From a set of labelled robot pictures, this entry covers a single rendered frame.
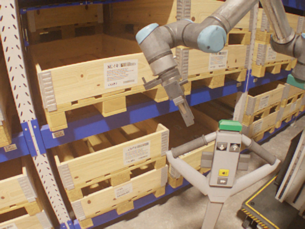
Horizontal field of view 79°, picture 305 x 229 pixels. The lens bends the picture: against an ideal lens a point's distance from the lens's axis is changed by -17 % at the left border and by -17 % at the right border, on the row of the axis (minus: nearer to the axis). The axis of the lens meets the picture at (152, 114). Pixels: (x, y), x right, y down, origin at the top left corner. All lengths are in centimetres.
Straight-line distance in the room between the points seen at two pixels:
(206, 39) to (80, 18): 190
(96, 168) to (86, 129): 27
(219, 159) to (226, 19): 47
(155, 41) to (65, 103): 65
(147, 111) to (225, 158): 84
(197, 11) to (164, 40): 80
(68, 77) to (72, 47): 122
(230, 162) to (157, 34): 51
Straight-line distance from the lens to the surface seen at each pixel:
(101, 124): 138
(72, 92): 119
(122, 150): 146
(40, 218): 165
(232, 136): 77
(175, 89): 69
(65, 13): 239
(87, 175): 147
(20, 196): 149
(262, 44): 225
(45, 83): 114
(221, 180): 82
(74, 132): 135
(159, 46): 72
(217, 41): 70
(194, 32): 71
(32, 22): 234
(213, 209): 93
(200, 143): 77
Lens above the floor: 178
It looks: 27 degrees down
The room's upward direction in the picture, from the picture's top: straight up
